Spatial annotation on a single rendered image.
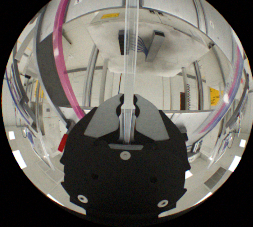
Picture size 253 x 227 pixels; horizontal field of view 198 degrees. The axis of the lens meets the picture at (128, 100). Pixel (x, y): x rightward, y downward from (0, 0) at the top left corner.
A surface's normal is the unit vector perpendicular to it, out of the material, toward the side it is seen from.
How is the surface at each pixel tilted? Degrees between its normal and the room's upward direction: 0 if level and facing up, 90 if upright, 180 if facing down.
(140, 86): 90
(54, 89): 90
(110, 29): 0
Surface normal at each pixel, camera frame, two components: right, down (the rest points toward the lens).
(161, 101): 0.00, -0.07
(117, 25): -0.04, 1.00
